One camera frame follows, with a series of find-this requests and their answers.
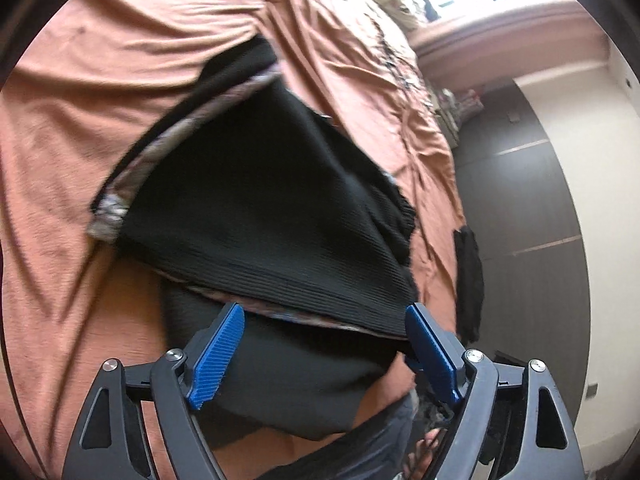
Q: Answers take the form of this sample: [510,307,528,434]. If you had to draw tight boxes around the black pants with print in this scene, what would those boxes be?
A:
[88,36,418,448]

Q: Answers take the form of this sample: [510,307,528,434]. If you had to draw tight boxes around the small black cloth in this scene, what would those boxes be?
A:
[454,226,485,346]

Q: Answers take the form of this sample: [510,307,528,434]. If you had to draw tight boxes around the patterned floral cloth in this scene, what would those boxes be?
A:
[89,60,416,340]

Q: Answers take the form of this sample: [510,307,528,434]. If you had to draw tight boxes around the white bedside table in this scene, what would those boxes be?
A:
[433,89,485,150]

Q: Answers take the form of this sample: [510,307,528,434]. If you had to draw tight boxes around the brown bed blanket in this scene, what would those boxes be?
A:
[1,0,465,479]

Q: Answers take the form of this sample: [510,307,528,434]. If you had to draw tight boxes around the pink right curtain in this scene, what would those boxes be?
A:
[409,0,610,91]

